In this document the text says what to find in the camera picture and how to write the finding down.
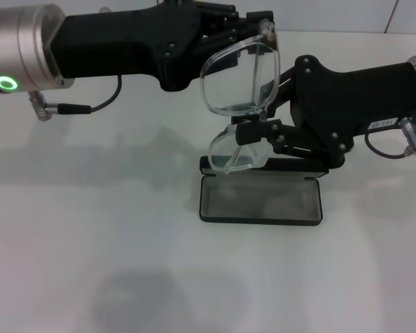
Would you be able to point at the black glasses case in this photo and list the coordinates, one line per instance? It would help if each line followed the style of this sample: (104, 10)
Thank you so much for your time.
(263, 204)

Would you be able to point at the clear plastic glasses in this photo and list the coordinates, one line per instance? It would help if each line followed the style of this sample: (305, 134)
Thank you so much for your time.
(235, 90)

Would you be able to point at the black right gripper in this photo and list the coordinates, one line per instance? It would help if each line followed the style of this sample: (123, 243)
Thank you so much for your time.
(350, 100)

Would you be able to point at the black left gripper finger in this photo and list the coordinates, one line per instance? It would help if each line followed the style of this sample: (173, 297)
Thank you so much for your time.
(253, 21)

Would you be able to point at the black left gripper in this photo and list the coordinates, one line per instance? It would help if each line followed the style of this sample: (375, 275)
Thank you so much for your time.
(125, 45)

